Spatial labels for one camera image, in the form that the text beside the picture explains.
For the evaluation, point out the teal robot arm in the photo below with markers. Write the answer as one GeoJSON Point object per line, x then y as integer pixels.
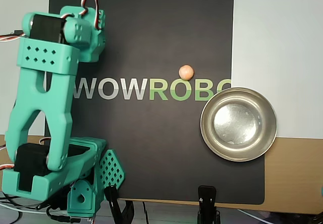
{"type": "Point", "coordinates": [45, 108]}

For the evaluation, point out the white sheet under mat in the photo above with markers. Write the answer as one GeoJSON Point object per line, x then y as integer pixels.
{"type": "Point", "coordinates": [277, 57]}

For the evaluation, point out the teal gripper with servo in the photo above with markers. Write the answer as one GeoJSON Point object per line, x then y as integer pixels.
{"type": "Point", "coordinates": [97, 48]}

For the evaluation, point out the black WOWROBO mat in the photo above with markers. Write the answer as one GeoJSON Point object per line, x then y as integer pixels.
{"type": "Point", "coordinates": [151, 32]}

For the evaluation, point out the black table clamp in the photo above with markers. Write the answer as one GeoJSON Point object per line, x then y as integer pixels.
{"type": "Point", "coordinates": [112, 198]}

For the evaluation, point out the metal bowl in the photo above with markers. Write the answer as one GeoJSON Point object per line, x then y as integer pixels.
{"type": "Point", "coordinates": [238, 124]}

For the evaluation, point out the orange ball with black base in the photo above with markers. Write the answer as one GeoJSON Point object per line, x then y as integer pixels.
{"type": "Point", "coordinates": [186, 72]}

